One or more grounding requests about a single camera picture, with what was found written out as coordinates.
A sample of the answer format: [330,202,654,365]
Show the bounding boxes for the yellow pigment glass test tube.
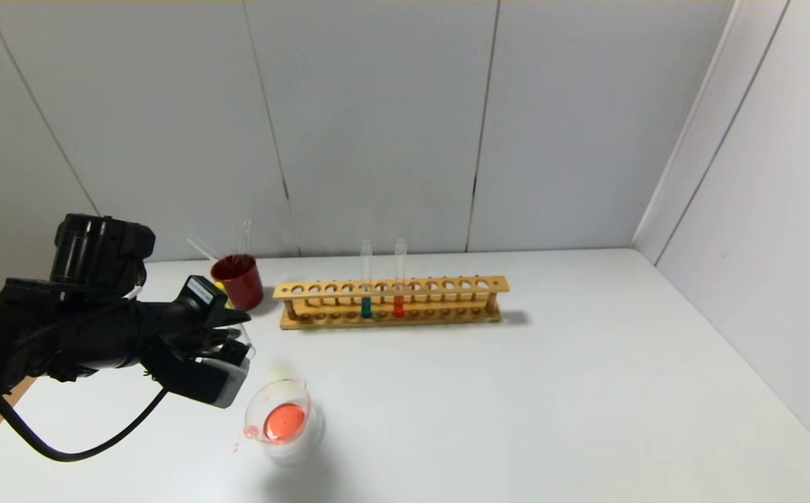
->
[212,279,256,363]

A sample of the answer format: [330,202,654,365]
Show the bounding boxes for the wooden test tube rack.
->
[273,275,510,330]

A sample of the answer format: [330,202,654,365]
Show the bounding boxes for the blue pigment glass test tube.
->
[359,239,375,320]

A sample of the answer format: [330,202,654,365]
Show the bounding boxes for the dark red plastic cup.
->
[210,254,264,312]

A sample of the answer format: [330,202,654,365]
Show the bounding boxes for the clear glass stirring rod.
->
[187,237,221,261]

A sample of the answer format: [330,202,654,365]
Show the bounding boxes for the clear glass dish with spout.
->
[243,378,326,463]

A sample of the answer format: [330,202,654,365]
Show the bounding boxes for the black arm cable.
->
[0,388,169,463]

